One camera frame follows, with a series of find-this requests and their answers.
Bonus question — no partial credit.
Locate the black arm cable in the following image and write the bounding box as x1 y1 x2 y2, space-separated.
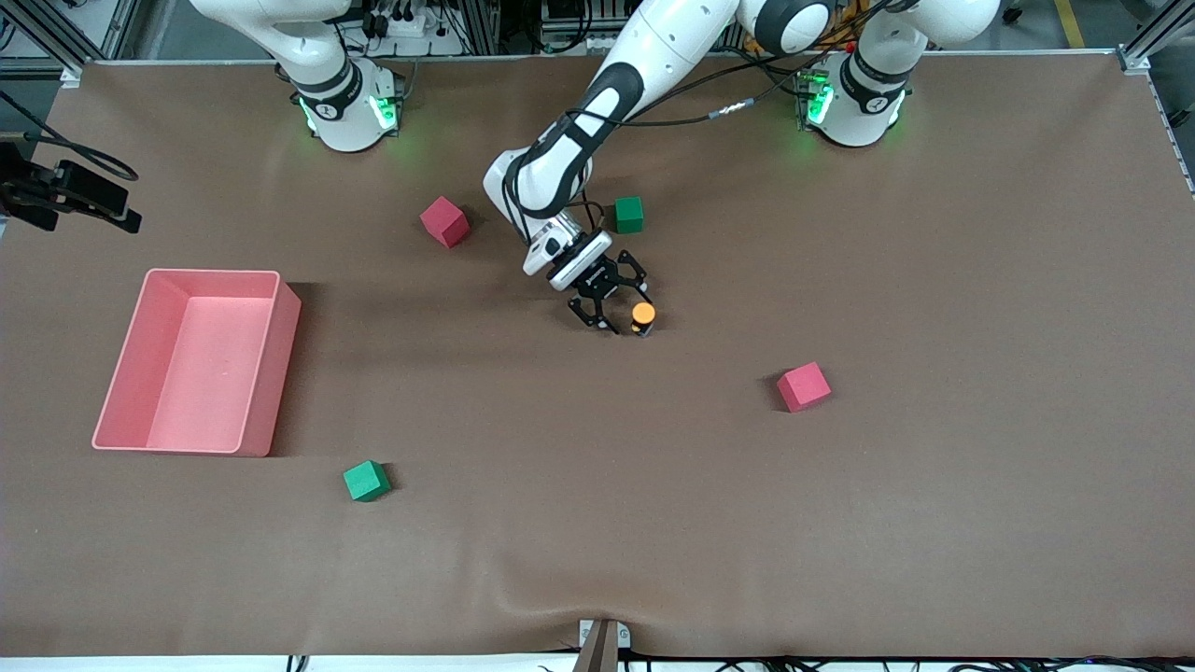
502 0 897 239
0 91 141 183

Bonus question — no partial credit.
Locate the brown post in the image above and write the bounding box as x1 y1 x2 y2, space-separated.
572 621 621 672

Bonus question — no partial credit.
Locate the brown table mat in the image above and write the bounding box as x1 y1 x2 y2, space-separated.
0 51 1195 660

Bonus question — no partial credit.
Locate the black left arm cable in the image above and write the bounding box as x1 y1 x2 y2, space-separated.
502 0 897 239

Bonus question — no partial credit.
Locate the pink plastic bin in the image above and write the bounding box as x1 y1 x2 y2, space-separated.
91 269 302 458

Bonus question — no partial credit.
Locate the white power strip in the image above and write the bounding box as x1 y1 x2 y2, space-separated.
378 11 447 40

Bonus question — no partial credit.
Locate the pink foam cube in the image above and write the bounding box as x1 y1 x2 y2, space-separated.
776 362 832 413
419 196 471 249

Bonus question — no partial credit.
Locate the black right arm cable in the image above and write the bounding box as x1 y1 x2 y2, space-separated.
0 91 141 183

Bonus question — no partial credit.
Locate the white perforated edge rail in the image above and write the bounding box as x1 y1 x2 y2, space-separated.
1146 73 1195 197

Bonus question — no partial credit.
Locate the aluminium frame strut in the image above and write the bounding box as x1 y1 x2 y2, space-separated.
1116 0 1195 71
0 0 141 80

